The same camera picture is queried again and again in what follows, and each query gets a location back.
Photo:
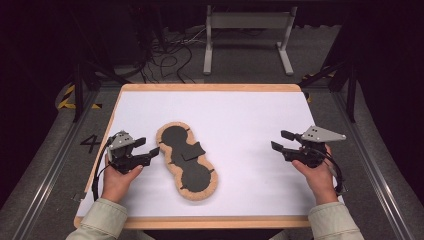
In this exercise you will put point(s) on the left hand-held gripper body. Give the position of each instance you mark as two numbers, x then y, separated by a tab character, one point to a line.
121	151

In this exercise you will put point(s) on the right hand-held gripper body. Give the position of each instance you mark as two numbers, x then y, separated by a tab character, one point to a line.
315	146

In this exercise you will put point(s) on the person's left hand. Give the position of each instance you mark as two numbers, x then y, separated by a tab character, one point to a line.
115	185

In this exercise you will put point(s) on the person's right hand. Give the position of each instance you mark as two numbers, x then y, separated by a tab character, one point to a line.
316	181

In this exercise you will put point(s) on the yellow black floor tape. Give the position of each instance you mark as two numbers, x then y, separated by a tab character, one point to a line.
308	97
68	100

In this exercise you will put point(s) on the black metal stand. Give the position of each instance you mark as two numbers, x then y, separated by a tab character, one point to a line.
350	90
78	86

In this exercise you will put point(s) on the grey metal floor rail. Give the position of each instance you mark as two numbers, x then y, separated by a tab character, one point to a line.
376	180
50	173

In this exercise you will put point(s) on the white metal stand frame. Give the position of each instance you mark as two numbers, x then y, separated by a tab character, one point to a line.
248	20

